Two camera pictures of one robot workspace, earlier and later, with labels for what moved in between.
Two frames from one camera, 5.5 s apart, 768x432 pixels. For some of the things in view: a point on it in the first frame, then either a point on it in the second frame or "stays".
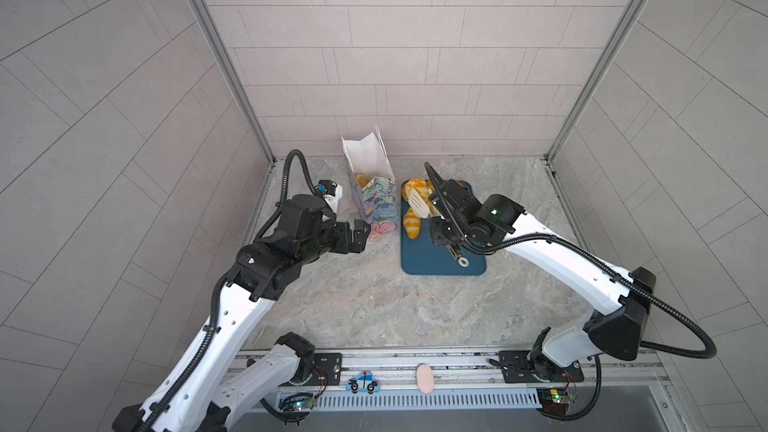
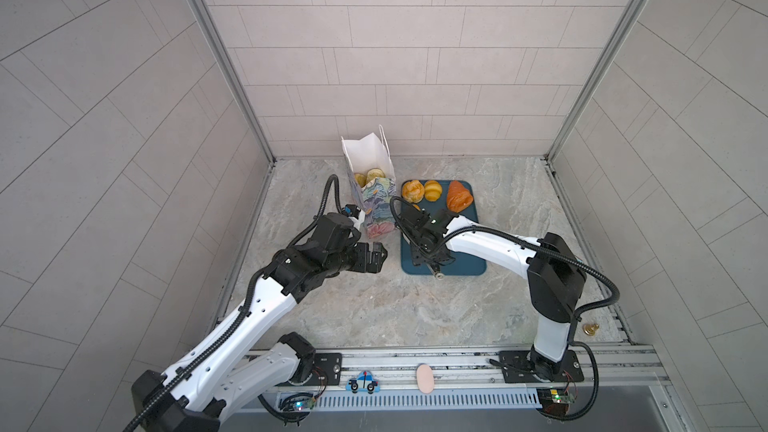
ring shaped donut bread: x=361 y=179 stays
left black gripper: x=356 y=242 -> x=361 y=265
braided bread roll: x=421 y=187 -> x=375 y=173
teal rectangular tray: x=422 y=257 stays
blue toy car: x=363 y=383 stays
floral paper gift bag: x=374 y=181 stays
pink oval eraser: x=425 y=379 stays
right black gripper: x=437 y=239 -> x=439 y=259
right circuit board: x=556 y=401 stays
